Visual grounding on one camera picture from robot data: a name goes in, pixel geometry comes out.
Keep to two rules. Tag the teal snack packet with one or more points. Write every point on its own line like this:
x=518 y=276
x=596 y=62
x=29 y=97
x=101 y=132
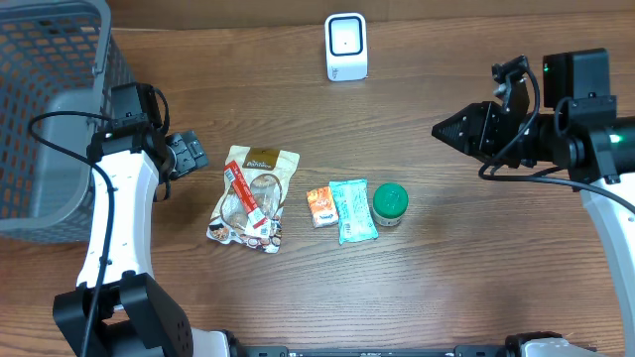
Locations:
x=355 y=223

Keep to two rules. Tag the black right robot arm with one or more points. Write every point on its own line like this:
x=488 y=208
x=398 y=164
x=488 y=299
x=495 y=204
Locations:
x=561 y=129

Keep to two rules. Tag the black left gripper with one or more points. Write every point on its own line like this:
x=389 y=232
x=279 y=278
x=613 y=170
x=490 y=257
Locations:
x=188 y=152

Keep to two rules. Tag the orange juice carton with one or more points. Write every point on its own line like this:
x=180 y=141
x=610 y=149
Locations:
x=322 y=207

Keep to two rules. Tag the green lid jar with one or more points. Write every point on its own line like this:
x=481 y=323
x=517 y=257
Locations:
x=389 y=204

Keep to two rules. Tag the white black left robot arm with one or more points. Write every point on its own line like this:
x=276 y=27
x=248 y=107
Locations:
x=117 y=307

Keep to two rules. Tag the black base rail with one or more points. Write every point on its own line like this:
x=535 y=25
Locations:
x=457 y=351

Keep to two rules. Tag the grey plastic mesh basket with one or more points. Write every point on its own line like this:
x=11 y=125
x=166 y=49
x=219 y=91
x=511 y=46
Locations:
x=59 y=63

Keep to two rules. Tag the red white snack packet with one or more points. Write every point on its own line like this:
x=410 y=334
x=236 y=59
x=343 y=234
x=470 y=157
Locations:
x=256 y=184

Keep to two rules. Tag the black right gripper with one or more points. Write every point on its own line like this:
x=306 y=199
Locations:
x=494 y=135

